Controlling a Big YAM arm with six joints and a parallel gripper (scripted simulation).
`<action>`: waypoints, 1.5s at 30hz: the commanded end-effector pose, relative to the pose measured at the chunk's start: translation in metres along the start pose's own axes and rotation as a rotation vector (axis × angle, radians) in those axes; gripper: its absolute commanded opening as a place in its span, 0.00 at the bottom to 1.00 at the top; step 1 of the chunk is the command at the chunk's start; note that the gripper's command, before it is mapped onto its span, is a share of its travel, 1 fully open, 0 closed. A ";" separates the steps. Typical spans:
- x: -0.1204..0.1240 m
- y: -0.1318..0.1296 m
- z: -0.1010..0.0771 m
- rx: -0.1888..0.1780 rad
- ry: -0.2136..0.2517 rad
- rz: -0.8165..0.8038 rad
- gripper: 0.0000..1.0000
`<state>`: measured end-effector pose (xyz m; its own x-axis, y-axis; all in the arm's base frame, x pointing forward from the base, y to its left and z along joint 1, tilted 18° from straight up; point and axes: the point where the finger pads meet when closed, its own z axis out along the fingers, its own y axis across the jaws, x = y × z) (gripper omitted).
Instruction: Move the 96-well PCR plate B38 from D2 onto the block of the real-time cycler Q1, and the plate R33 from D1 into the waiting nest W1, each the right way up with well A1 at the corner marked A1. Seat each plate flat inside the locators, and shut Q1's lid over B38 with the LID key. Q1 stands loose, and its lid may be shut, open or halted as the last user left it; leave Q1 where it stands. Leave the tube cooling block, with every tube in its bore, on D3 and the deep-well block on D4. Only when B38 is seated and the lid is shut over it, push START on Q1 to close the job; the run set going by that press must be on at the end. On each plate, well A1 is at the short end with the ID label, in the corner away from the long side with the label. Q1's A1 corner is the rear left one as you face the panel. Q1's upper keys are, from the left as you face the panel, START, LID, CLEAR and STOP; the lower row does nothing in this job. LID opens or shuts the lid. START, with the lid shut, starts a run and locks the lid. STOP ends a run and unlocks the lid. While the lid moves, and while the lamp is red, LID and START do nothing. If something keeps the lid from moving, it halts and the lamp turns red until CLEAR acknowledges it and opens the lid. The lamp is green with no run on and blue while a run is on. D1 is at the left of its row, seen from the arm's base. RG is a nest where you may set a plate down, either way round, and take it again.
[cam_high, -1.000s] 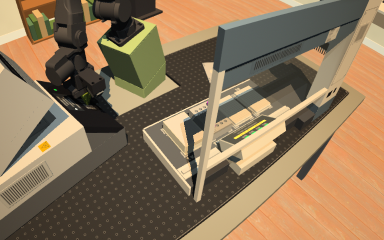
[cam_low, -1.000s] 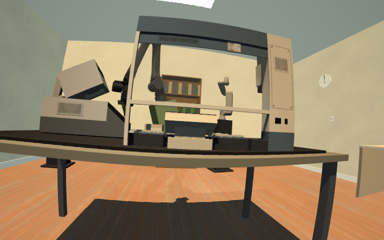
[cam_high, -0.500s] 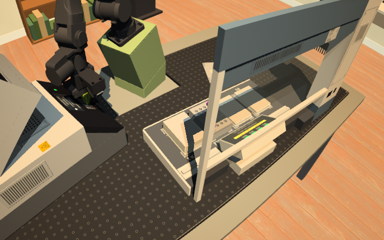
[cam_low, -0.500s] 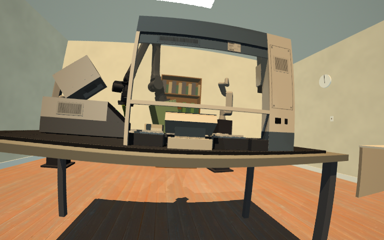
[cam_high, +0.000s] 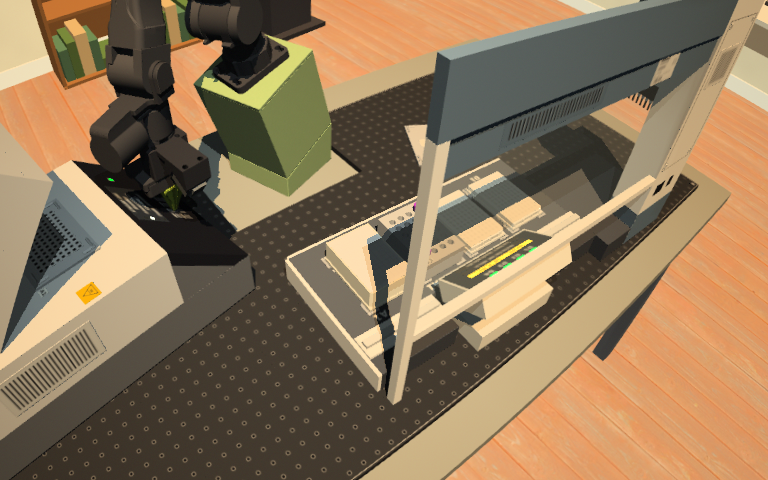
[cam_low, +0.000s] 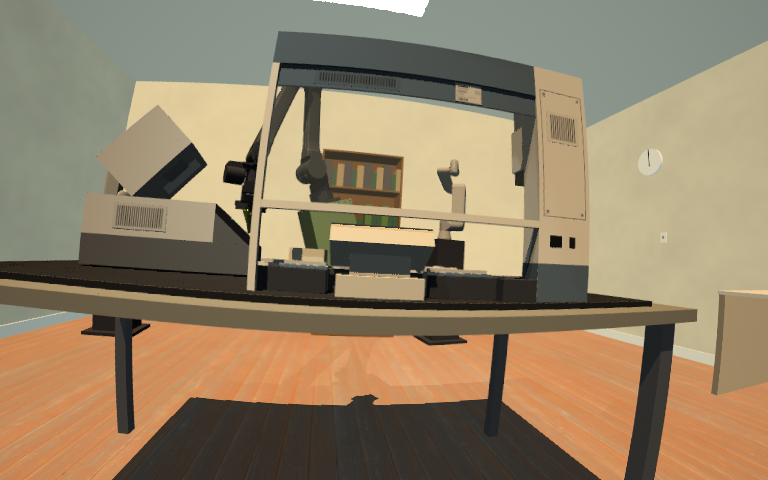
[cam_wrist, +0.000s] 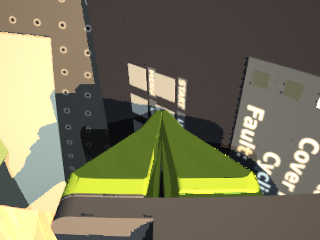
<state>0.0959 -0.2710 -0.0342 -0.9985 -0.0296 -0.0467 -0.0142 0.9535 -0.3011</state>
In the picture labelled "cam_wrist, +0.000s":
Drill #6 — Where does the beige benchtop instrument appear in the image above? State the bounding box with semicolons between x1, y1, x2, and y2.
87;0;320;196

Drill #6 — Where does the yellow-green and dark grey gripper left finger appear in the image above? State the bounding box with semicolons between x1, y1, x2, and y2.
61;110;162;198

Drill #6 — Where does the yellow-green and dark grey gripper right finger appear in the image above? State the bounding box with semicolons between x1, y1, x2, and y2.
162;110;263;198

